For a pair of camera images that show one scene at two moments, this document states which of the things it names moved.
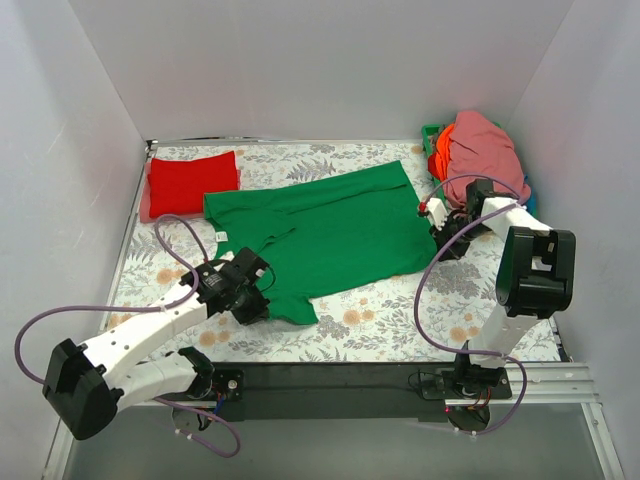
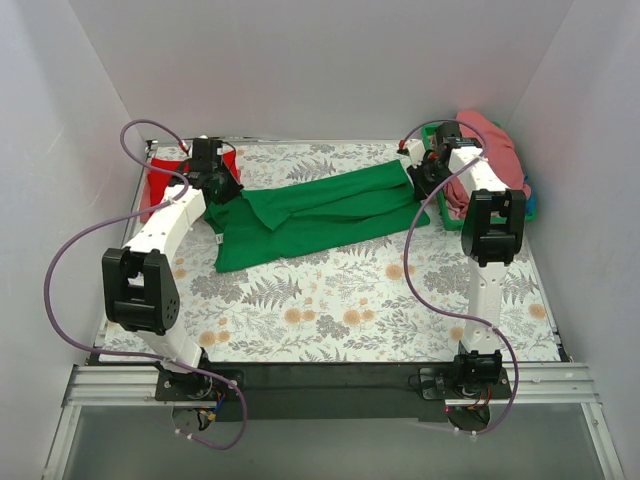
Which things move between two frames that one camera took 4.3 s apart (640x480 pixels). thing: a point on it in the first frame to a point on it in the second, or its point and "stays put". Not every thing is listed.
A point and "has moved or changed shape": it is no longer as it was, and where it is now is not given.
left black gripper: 255,310 to 226,189
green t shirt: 316,229 has moved or changed shape
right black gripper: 447,242 to 420,181
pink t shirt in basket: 481,147 stays put
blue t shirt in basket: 531,207 stays put
